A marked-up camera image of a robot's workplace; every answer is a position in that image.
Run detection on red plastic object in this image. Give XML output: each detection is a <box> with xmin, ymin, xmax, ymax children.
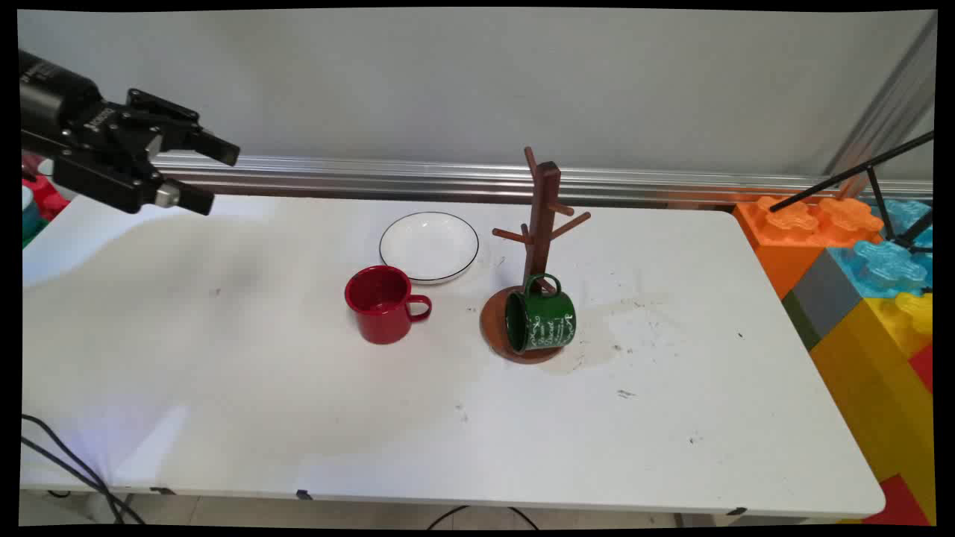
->
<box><xmin>22</xmin><ymin>153</ymin><xmax>72</xmax><ymax>222</ymax></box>

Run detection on black cable under table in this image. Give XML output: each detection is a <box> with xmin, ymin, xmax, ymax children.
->
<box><xmin>425</xmin><ymin>505</ymin><xmax>540</xmax><ymax>531</ymax></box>

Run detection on aluminium frame rail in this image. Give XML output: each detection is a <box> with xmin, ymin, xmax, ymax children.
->
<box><xmin>153</xmin><ymin>153</ymin><xmax>933</xmax><ymax>207</ymax></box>

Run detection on green enamel mug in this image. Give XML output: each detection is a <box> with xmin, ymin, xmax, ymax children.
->
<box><xmin>504</xmin><ymin>273</ymin><xmax>577</xmax><ymax>354</ymax></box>

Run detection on white plate black rim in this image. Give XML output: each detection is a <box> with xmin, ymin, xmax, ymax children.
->
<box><xmin>379</xmin><ymin>212</ymin><xmax>480</xmax><ymax>284</ymax></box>

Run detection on blue foam block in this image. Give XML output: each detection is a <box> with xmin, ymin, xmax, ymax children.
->
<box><xmin>827</xmin><ymin>198</ymin><xmax>935</xmax><ymax>299</ymax></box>

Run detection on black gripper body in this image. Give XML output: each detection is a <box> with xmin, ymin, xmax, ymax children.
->
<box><xmin>21</xmin><ymin>51</ymin><xmax>161</xmax><ymax>180</ymax></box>

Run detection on red enamel mug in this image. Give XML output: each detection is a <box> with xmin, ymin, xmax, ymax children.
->
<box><xmin>344</xmin><ymin>265</ymin><xmax>433</xmax><ymax>345</ymax></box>

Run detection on aluminium frame post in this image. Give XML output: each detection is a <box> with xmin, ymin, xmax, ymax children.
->
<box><xmin>824</xmin><ymin>13</ymin><xmax>938</xmax><ymax>180</ymax></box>

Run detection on grey foam block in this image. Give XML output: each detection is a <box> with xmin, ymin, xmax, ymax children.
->
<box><xmin>781</xmin><ymin>249</ymin><xmax>866</xmax><ymax>352</ymax></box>

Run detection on red foam block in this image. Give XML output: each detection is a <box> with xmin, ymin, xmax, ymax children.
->
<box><xmin>864</xmin><ymin>474</ymin><xmax>933</xmax><ymax>526</ymax></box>

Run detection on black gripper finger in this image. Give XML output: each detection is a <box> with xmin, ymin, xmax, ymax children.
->
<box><xmin>52</xmin><ymin>154</ymin><xmax>216</xmax><ymax>218</ymax></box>
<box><xmin>127</xmin><ymin>89</ymin><xmax>241</xmax><ymax>167</ymax></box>

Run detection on wooden mug tree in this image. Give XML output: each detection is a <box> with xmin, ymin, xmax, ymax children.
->
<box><xmin>480</xmin><ymin>146</ymin><xmax>592</xmax><ymax>365</ymax></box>

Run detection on teal plastic object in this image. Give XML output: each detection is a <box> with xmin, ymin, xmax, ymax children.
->
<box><xmin>21</xmin><ymin>184</ymin><xmax>47</xmax><ymax>245</ymax></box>

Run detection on orange foam block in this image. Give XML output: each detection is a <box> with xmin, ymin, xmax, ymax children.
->
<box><xmin>733</xmin><ymin>195</ymin><xmax>886</xmax><ymax>300</ymax></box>

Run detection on black tripod stand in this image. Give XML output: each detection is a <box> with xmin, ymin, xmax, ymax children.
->
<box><xmin>768</xmin><ymin>131</ymin><xmax>936</xmax><ymax>255</ymax></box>

